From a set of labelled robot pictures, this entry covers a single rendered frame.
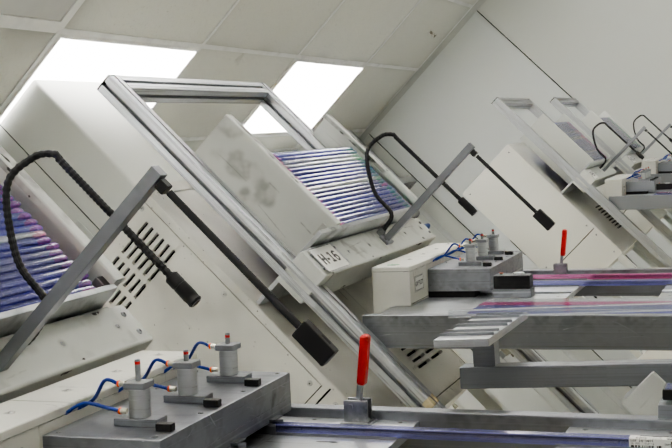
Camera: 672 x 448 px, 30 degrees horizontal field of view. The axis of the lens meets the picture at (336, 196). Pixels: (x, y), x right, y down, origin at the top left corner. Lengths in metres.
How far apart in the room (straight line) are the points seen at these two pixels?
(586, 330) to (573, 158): 3.71
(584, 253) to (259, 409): 4.46
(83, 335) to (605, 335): 1.01
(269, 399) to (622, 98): 7.53
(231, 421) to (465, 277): 1.29
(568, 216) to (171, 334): 3.56
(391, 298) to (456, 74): 6.65
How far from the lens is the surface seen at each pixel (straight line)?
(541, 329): 2.27
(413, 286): 2.54
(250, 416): 1.45
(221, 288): 2.45
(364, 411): 1.52
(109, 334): 1.64
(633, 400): 1.70
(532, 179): 5.86
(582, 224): 5.84
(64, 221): 1.71
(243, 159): 2.53
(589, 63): 8.94
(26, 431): 1.30
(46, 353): 1.52
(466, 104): 9.10
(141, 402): 1.31
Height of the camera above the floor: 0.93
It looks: 12 degrees up
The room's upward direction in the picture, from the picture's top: 45 degrees counter-clockwise
